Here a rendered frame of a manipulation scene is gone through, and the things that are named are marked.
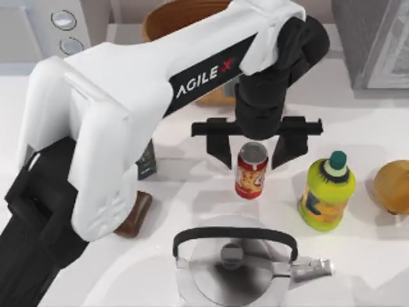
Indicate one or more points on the round microwave knob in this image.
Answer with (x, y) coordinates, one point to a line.
(71, 45)
(64, 18)

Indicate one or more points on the small black box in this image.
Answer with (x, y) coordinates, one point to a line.
(147, 163)

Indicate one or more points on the pale microwave oven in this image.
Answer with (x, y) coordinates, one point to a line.
(22, 28)

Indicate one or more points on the red and white can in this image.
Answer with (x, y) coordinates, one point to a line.
(250, 176)

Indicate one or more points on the yellow-green bottle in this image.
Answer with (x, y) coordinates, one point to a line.
(326, 198)

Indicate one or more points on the grey cabinet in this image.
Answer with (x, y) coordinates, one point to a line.
(374, 41)

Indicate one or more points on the brown wooden basket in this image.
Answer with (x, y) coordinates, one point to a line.
(166, 22)

